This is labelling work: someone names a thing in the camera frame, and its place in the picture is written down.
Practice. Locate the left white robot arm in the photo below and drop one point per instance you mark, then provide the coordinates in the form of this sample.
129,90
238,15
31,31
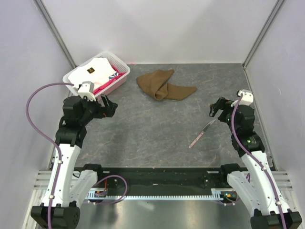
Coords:
60,207

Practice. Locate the pink cloth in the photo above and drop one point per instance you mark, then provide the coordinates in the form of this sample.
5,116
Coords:
115,80

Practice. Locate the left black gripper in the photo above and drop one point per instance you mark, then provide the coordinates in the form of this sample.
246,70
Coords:
107,111

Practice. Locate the white folded cloth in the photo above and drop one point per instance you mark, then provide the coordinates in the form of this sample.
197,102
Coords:
98,71

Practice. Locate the brown cloth napkin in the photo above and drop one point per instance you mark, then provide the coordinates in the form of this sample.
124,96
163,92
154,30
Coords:
156,86

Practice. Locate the knife with pink handle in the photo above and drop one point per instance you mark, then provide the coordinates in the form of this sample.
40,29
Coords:
202,133

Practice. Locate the grey slotted cable duct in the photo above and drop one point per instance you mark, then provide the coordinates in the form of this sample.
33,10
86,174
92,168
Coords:
215,195

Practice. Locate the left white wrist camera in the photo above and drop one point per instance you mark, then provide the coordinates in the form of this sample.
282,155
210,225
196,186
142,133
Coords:
85,91

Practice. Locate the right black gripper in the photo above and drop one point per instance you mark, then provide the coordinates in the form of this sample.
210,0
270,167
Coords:
222,104

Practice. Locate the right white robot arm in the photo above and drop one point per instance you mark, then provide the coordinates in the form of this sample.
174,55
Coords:
258,190

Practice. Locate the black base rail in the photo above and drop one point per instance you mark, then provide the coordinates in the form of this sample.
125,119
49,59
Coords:
167,178

